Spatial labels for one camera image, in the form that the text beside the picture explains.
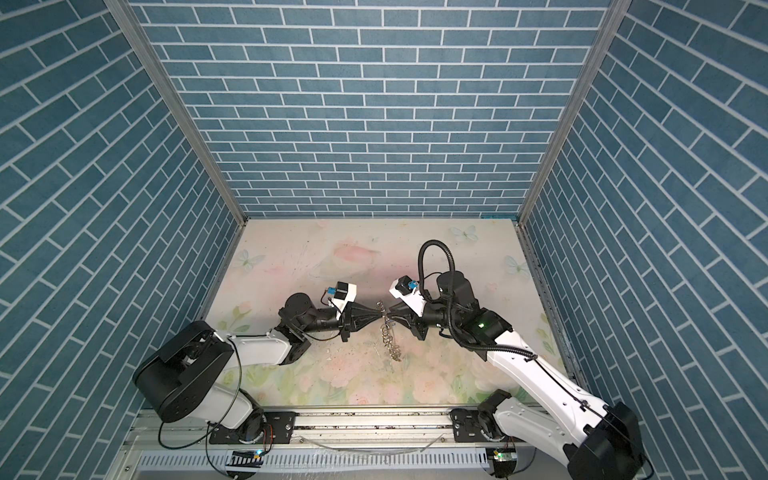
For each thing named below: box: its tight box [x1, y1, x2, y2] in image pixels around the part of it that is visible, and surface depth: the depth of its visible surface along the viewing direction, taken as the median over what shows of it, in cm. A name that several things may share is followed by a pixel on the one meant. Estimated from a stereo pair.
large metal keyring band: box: [376, 300, 401, 362], surface depth 75 cm
